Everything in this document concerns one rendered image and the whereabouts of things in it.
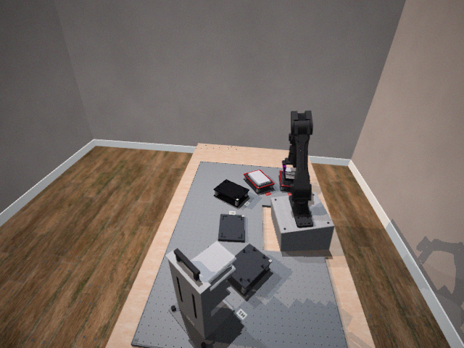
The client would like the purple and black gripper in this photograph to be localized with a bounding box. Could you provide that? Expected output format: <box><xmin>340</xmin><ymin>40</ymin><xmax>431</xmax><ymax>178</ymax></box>
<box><xmin>282</xmin><ymin>153</ymin><xmax>296</xmax><ymax>175</ymax></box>

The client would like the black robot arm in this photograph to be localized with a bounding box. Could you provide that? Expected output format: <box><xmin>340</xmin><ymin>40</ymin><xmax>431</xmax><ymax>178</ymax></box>
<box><xmin>288</xmin><ymin>110</ymin><xmax>313</xmax><ymax>228</ymax></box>

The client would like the white multi-well plate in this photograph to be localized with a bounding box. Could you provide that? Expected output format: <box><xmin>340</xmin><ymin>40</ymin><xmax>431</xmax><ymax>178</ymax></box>
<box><xmin>190</xmin><ymin>241</ymin><xmax>236</xmax><ymax>282</ymax></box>

